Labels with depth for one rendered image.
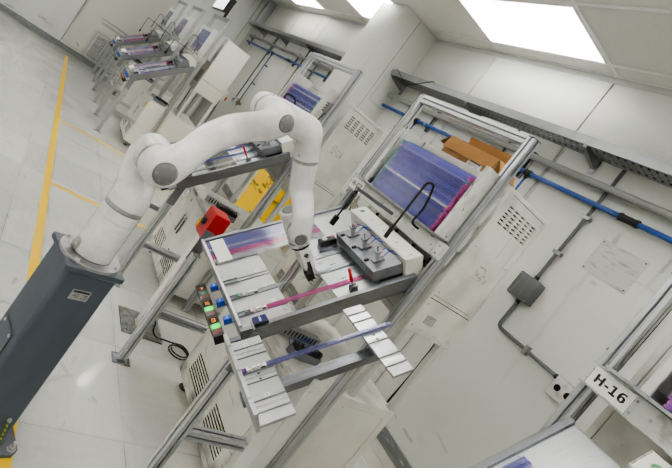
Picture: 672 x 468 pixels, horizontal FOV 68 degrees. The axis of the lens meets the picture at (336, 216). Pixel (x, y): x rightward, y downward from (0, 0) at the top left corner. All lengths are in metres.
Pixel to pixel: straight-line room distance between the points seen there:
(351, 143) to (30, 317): 2.22
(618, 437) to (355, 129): 2.31
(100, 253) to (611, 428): 1.54
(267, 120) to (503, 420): 2.39
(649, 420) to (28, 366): 1.71
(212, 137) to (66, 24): 8.74
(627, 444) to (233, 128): 1.42
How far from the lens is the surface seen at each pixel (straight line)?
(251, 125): 1.56
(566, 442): 1.53
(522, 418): 3.26
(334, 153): 3.27
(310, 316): 1.84
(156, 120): 6.28
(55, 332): 1.75
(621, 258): 3.32
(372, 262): 1.96
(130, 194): 1.56
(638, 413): 1.50
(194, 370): 2.60
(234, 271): 2.10
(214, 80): 6.28
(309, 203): 1.75
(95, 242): 1.61
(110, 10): 10.19
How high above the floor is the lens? 1.40
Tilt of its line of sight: 6 degrees down
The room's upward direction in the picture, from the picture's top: 37 degrees clockwise
